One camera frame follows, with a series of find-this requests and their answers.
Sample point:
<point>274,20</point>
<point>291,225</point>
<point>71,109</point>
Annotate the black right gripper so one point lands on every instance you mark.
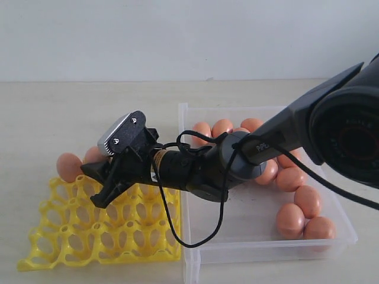
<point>178,166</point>

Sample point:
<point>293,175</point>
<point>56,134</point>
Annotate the yellow plastic egg tray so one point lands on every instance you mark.
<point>138,226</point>

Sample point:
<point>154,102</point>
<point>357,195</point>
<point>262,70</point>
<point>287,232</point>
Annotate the clear plastic storage box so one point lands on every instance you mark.
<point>245,231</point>

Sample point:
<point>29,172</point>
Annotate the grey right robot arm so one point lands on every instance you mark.
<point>335,123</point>

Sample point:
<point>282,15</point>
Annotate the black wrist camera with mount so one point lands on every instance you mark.
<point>122,133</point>

